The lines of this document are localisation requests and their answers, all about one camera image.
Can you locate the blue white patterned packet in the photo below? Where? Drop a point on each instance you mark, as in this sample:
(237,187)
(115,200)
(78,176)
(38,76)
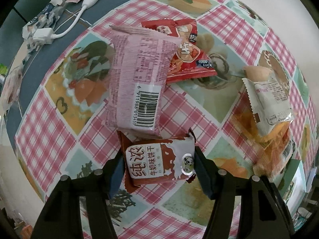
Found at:
(46,12)

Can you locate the beige biscuit packet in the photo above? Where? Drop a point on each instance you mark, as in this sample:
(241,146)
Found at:
(271,99)

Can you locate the orange snack packet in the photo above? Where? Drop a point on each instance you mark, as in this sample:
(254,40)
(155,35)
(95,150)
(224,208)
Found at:
(274,142)

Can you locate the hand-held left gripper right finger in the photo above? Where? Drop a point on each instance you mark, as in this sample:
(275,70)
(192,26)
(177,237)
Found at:
(205,179)

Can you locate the checkered dessert print tablecloth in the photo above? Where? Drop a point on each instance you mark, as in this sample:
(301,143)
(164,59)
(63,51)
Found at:
(87,134)

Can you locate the red snack packet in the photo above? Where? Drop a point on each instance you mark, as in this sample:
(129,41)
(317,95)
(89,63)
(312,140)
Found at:
(162,28)
(185,72)

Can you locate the pink snack packet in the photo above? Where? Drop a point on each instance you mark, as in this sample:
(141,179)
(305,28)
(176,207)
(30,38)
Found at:
(139,79)

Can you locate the clear plastic bag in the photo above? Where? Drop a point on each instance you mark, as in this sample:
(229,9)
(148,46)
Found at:
(12,84)

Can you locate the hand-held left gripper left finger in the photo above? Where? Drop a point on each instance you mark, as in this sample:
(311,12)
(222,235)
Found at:
(116,179)

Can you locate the brown white biscuit packet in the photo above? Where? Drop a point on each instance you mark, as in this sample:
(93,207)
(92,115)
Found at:
(154,166)

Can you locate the shallow teal white box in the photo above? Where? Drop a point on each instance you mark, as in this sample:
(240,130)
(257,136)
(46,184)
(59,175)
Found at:
(294,184)

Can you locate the blue grid table cover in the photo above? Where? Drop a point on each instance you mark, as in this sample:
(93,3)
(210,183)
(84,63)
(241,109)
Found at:
(37,64)

